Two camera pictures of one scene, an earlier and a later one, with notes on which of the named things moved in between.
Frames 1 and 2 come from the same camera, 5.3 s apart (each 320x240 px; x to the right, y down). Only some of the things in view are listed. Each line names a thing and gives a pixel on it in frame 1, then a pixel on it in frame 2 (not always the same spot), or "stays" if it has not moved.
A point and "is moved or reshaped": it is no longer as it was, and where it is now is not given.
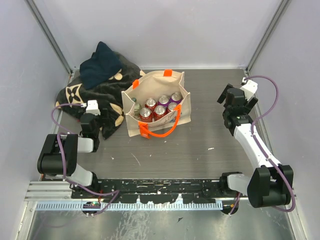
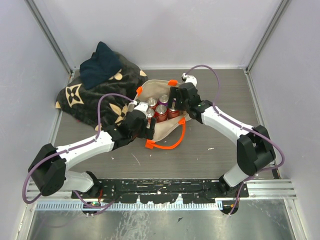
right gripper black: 249,105 -> 175,93
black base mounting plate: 151,191 stays
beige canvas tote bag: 152,85 is moved or reshaped
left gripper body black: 97,129 -> 141,133
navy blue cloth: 103,63 stays
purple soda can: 163,100 stays
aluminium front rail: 57,196 stays
